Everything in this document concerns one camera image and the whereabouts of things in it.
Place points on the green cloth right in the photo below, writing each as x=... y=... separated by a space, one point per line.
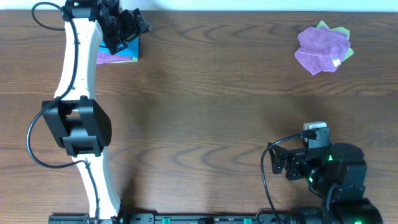
x=323 y=25

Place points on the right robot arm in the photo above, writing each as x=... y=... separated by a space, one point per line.
x=334 y=172

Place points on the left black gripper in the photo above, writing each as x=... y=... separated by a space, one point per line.
x=127 y=20

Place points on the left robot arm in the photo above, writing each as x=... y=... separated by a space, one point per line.
x=77 y=122

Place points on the blue microfiber cloth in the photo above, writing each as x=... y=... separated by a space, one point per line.
x=131 y=51

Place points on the crumpled purple cloth right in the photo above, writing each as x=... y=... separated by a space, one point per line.
x=322 y=49

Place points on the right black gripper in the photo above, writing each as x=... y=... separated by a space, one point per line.
x=293 y=157

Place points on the black mounting rail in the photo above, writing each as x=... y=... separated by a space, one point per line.
x=149 y=218

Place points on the folded purple cloth left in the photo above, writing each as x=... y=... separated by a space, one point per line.
x=104 y=58

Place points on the folded green cloth left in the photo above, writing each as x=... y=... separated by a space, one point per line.
x=127 y=61

